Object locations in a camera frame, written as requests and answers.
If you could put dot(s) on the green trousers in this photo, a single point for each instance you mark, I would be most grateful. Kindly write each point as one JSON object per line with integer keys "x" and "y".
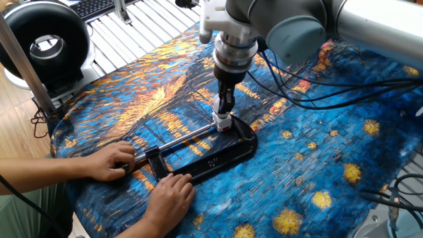
{"x": 20, "y": 218}

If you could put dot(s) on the person's right forearm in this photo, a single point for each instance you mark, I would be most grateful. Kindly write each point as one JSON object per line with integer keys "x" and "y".
{"x": 135, "y": 229}

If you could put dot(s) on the person's left hand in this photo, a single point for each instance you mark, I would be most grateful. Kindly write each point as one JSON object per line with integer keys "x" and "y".
{"x": 107, "y": 162}

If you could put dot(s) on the white light bulb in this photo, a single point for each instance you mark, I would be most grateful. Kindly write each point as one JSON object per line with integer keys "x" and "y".
{"x": 215, "y": 107}

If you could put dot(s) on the starry night painting cloth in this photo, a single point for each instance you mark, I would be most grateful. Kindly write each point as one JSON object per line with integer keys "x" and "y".
{"x": 297, "y": 148}

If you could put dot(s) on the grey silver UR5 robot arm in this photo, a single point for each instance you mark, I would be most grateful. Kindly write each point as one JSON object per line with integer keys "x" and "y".
{"x": 297, "y": 20}

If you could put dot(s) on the aluminium frame post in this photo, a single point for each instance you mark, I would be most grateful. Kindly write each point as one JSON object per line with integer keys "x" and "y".
{"x": 26, "y": 69}

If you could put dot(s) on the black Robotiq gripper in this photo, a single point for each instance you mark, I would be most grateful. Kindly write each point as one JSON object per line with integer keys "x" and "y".
{"x": 229, "y": 76}

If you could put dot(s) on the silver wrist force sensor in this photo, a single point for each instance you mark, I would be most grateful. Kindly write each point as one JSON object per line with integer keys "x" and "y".
{"x": 234, "y": 54}

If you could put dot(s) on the white lamp socket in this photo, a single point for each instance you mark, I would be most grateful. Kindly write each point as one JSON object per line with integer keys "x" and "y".
{"x": 222, "y": 123}

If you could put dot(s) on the person's right hand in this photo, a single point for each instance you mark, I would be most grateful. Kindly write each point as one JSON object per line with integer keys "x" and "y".
{"x": 170, "y": 201}

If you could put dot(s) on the small aluminium bracket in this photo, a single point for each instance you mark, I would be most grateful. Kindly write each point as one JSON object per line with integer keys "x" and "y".
{"x": 120, "y": 11}

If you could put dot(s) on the black C-clamp with silver screw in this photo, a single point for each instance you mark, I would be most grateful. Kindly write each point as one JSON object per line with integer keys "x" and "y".
{"x": 228, "y": 158}

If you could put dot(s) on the black computer keyboard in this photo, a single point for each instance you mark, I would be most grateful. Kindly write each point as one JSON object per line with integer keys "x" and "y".
{"x": 92, "y": 6}

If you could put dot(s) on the white device base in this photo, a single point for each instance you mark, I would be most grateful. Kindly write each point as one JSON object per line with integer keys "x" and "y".
{"x": 88, "y": 69}

